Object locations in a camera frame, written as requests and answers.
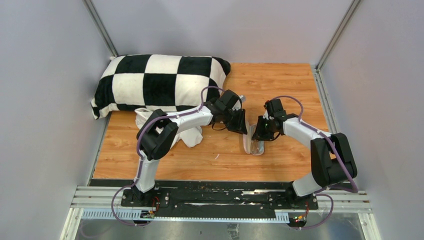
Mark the white crumpled cloth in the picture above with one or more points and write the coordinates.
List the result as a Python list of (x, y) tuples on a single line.
[(190, 137)]

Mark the pink glasses case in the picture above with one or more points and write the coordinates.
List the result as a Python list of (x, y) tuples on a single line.
[(247, 138)]

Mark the black white checkered pillow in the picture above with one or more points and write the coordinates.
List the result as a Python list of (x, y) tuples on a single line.
[(171, 83)]

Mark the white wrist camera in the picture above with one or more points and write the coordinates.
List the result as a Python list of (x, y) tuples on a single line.
[(266, 115), (242, 98)]

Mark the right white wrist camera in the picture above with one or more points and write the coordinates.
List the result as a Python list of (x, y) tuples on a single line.
[(266, 115)]

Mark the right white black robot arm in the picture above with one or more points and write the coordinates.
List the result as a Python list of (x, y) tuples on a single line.
[(332, 160)]

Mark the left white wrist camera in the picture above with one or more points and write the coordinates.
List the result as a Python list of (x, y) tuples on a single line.
[(242, 98)]

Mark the aluminium slotted rail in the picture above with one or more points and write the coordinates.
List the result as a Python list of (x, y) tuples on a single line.
[(106, 203)]

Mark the left aluminium frame post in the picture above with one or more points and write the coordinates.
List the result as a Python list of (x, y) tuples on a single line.
[(91, 8)]

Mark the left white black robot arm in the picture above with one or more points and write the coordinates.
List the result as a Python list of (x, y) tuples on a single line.
[(155, 138)]

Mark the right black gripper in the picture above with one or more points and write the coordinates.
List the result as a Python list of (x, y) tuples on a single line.
[(260, 134)]

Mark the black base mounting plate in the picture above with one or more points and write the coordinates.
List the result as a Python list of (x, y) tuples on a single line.
[(215, 192)]

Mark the aluminium frame post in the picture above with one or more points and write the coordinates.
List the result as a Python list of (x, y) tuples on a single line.
[(91, 8), (351, 10)]

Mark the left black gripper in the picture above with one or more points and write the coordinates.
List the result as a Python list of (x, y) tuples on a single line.
[(239, 126)]

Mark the amber transparent sunglasses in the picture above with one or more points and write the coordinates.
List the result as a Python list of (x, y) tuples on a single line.
[(257, 147)]

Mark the right aluminium frame post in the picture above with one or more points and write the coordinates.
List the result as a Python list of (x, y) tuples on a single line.
[(351, 10)]

